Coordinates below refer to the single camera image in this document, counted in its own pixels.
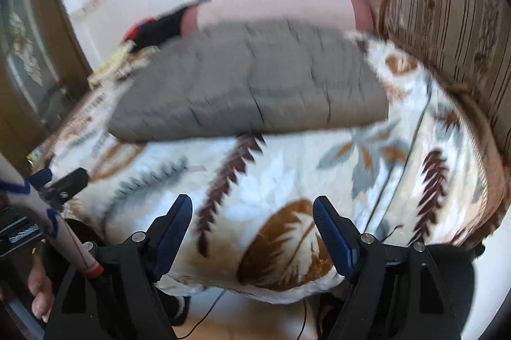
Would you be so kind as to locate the brown quilted seat cover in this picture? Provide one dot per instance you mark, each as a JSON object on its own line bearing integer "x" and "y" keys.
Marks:
{"x": 483, "y": 164}

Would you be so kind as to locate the yellow cloth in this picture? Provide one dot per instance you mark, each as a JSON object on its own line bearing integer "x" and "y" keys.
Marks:
{"x": 109, "y": 64}

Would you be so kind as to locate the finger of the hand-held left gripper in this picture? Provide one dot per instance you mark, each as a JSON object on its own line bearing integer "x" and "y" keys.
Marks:
{"x": 68, "y": 182}
{"x": 40, "y": 177}

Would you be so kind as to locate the red garment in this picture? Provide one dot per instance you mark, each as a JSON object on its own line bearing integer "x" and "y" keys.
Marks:
{"x": 137, "y": 29}

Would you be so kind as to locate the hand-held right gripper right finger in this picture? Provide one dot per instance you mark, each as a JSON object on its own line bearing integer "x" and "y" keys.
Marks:
{"x": 335, "y": 240}

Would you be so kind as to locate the black garment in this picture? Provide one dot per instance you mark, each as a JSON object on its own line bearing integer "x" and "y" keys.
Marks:
{"x": 167, "y": 24}

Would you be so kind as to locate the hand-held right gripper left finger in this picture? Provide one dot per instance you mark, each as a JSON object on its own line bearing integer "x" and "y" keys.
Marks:
{"x": 175, "y": 232}

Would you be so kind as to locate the leaf print blanket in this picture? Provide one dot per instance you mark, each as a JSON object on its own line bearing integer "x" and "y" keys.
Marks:
{"x": 299, "y": 172}

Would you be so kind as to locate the striped sofa back cushion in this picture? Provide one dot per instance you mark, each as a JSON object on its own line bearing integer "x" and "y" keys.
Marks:
{"x": 447, "y": 36}

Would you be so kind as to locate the pink sofa armrest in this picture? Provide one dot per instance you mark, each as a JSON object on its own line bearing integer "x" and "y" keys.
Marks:
{"x": 279, "y": 4}

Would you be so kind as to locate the olive quilted hooded jacket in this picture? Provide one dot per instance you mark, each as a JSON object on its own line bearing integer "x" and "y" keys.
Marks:
{"x": 247, "y": 84}

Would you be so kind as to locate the person's left hand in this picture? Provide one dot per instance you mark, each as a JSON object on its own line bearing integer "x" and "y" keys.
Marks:
{"x": 42, "y": 292}

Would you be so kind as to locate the wooden door with glass panel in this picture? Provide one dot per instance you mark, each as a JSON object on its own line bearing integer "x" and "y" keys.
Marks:
{"x": 28, "y": 64}

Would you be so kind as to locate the black shoe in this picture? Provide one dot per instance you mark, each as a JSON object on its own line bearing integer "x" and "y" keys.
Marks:
{"x": 175, "y": 308}

